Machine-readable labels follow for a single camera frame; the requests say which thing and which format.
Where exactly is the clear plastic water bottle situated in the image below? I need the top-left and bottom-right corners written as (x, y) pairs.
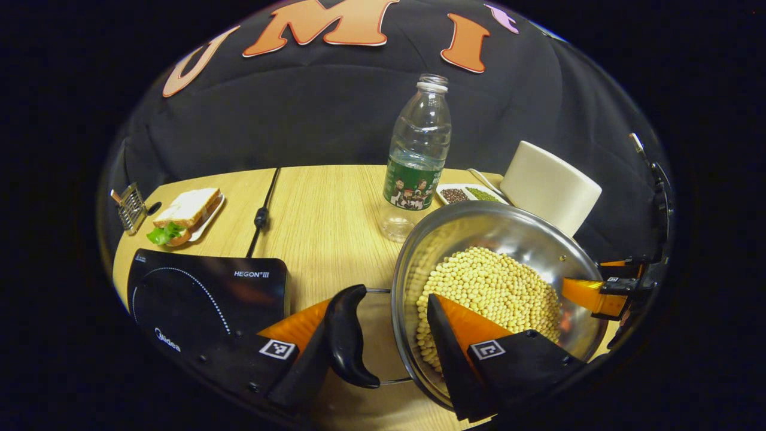
top-left (378, 74), bottom-right (452, 243)

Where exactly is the white sandwich plate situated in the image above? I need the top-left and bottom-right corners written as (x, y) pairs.
top-left (150, 192), bottom-right (226, 243)

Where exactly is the white toaster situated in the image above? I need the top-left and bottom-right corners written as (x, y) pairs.
top-left (500, 141), bottom-right (603, 238)

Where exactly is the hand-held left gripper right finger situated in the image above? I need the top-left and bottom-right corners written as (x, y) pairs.
top-left (426, 293), bottom-right (587, 423)

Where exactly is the black induction cooktop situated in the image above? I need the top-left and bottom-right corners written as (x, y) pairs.
top-left (127, 248), bottom-right (292, 384)

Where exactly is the white divided bean dish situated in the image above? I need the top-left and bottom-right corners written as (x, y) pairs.
top-left (436, 183), bottom-right (509, 206)

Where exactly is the sandwich with lettuce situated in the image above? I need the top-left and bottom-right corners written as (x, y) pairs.
top-left (147, 187), bottom-right (221, 247)

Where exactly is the pile of yellow soybeans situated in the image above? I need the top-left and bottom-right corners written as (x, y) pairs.
top-left (416, 247), bottom-right (563, 375)

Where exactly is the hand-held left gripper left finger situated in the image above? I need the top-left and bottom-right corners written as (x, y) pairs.
top-left (191, 298), bottom-right (348, 417)

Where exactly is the small metal wire rack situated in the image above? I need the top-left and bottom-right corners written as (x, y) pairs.
top-left (110, 183), bottom-right (148, 235)

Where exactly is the white spoon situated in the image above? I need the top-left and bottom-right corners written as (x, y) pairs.
top-left (468, 168), bottom-right (506, 195)

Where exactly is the black power cable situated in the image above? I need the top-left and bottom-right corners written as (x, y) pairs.
top-left (247, 168), bottom-right (282, 258)

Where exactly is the steel pot with black handles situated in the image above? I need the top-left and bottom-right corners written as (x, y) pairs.
top-left (325, 201), bottom-right (611, 414)

